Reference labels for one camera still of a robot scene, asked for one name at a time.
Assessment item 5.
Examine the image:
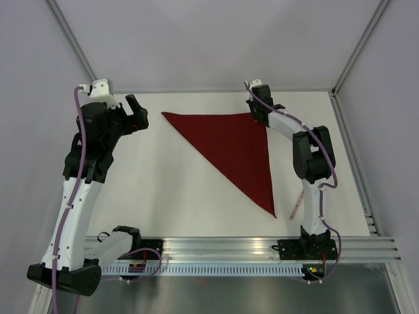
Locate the dark red cloth napkin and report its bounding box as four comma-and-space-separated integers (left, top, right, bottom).
162, 112, 276, 217

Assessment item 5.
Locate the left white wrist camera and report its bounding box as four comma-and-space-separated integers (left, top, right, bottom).
79, 78, 120, 109

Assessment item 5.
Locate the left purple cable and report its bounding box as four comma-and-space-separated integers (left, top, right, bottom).
45, 85, 86, 314

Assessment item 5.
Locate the white slotted cable duct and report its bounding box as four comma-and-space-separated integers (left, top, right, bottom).
102, 262, 303, 277

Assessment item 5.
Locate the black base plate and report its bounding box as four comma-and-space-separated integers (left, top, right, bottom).
130, 238, 164, 261
276, 239, 338, 261

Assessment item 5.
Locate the fork with pink handle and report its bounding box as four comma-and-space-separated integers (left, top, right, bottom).
289, 191, 304, 220

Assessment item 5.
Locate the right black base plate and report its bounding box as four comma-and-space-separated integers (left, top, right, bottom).
276, 239, 338, 261

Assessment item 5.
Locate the right aluminium side rail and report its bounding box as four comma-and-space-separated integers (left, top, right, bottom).
329, 90, 382, 237

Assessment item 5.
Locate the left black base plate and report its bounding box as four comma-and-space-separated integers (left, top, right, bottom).
130, 238, 164, 261

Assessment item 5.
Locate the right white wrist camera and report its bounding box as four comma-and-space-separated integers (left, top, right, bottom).
244, 79, 263, 89

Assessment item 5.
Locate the right aluminium frame post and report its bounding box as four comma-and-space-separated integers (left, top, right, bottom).
329, 0, 392, 97

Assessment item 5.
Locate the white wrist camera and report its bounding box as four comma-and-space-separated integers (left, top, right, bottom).
79, 78, 120, 109
244, 79, 263, 89

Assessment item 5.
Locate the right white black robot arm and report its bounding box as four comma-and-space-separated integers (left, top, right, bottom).
244, 79, 338, 260

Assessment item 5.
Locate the aluminium frame post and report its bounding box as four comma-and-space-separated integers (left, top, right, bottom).
329, 0, 392, 97
44, 0, 97, 82

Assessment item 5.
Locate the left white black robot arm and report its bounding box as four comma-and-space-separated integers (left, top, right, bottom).
27, 95, 149, 296

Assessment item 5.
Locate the front aluminium rail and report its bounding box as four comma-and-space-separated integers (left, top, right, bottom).
162, 236, 401, 264

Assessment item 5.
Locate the left aluminium frame post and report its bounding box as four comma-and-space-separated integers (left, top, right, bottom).
44, 0, 97, 82

